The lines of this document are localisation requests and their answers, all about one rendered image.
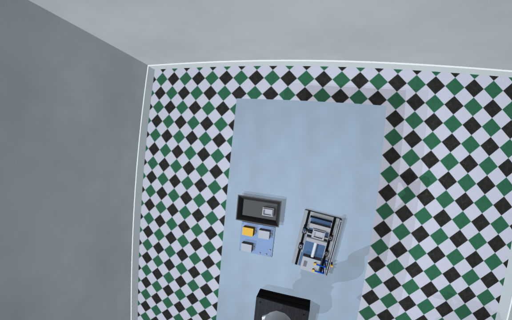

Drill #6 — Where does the yellow rectangular block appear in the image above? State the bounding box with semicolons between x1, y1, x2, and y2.
242;225;255;236

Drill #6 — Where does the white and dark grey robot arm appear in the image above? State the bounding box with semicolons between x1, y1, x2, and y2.
262;311;291;320

